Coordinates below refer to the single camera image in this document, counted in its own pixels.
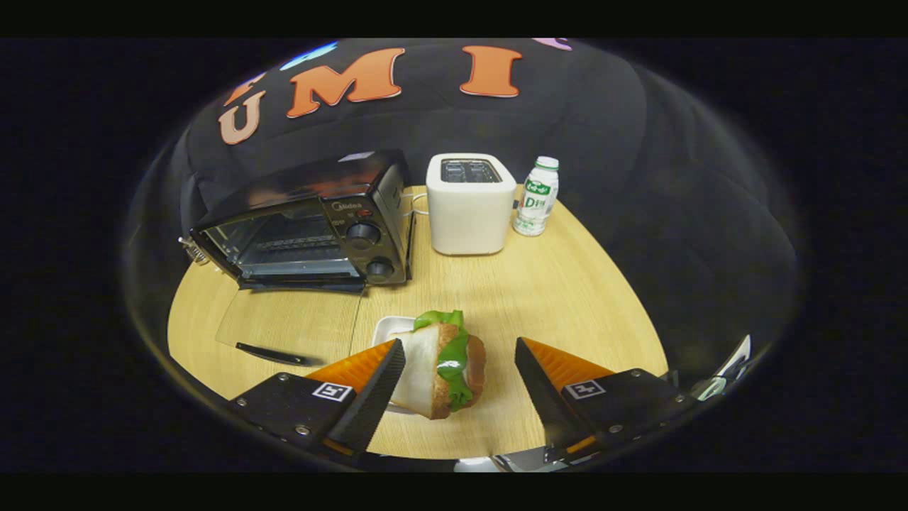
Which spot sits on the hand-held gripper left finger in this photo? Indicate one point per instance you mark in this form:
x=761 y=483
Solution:
x=376 y=397

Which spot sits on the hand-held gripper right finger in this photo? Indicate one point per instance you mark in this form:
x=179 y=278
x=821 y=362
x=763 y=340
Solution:
x=543 y=397

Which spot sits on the lettuce sandwich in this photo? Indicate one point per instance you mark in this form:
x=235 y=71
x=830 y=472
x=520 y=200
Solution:
x=443 y=369

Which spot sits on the black toaster oven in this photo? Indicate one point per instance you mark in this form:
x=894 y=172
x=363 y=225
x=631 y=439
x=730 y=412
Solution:
x=362 y=234

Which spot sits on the white pop-up toaster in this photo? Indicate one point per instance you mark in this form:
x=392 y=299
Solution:
x=468 y=213

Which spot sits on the white slotted plastic tray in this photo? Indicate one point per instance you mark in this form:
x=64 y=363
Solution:
x=386 y=330

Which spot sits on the white milk bottle green label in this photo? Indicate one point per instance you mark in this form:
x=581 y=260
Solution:
x=537 y=202

